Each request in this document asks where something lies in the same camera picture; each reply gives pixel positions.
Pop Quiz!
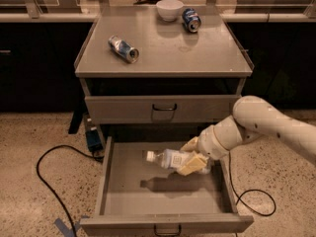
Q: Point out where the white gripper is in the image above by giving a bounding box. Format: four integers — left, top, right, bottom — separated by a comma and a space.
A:
176, 125, 228, 176

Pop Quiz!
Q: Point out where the clear blue-label plastic bottle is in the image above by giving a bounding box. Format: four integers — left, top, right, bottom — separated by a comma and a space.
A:
146, 149, 211, 174

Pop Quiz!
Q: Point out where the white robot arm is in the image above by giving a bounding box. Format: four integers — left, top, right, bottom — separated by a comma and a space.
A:
177, 96, 316, 176

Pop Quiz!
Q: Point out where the grey open middle drawer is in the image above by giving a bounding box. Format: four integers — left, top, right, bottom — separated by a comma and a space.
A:
81, 137, 254, 237

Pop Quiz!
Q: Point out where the grey drawer cabinet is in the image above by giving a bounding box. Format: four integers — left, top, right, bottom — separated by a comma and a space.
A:
73, 5, 255, 237

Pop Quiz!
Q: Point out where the grey top drawer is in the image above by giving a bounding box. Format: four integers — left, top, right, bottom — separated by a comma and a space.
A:
85, 95, 239, 124

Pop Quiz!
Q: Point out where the blue power box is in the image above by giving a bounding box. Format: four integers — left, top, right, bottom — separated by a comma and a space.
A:
85, 127, 103, 152

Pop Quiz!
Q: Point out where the silver blue soda can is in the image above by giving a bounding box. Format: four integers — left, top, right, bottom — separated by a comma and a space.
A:
108, 36, 139, 63

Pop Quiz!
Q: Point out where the blue pepsi can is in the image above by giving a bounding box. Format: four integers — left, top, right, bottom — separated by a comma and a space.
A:
182, 8, 201, 33

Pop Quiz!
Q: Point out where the white bowl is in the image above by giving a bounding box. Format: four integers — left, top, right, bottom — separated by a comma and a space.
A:
156, 0, 184, 22

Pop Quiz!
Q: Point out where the blue tape on floor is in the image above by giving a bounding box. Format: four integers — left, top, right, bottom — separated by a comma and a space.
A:
54, 215, 88, 237

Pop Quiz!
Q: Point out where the black cable right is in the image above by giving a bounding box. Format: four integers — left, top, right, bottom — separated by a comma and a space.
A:
226, 150, 277, 217

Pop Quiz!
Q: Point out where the black cable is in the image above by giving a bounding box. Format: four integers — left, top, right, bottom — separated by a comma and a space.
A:
226, 150, 277, 217
35, 144, 105, 237

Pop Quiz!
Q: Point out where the black cable left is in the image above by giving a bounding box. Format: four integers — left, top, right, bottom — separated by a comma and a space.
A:
35, 144, 105, 237

